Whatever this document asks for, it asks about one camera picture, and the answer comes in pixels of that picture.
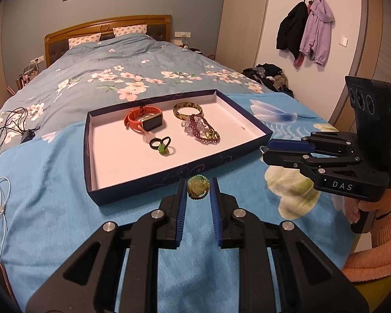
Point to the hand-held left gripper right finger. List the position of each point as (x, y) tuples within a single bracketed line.
[(215, 215)]

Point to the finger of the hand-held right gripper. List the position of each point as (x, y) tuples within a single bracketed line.
[(280, 159), (283, 144)]

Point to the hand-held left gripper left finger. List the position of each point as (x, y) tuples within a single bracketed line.
[(182, 215)]

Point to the dark blue box tray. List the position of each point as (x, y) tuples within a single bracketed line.
[(123, 159)]

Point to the person's right forearm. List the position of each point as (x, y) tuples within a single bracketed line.
[(387, 228)]

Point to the person's right hand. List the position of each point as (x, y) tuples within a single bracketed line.
[(352, 212)]

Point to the pile of dark clothes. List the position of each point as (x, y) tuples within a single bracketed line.
[(270, 73)]

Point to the orange smartwatch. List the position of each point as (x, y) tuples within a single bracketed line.
[(150, 123)]

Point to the amber bangle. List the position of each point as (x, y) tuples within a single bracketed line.
[(177, 112)]

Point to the wooden door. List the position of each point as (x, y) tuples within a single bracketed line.
[(371, 32)]

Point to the black jacket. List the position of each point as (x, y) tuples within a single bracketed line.
[(291, 29)]

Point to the lilac jacket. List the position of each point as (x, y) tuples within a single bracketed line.
[(317, 29)]

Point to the blue tulip fleece blanket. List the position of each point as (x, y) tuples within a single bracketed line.
[(52, 186)]

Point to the person's mustard cardigan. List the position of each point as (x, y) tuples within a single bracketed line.
[(384, 296)]

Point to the grey-blue floral duvet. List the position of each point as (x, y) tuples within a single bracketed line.
[(117, 55)]

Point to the white dotted pillow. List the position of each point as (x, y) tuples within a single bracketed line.
[(84, 40), (130, 31)]

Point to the wooden headboard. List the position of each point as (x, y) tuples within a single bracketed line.
[(101, 26)]

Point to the cluttered bedside table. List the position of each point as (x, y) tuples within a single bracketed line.
[(29, 76)]

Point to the white light switch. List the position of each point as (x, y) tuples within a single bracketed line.
[(344, 41)]

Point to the white wall socket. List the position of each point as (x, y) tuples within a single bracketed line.
[(36, 61), (182, 35)]

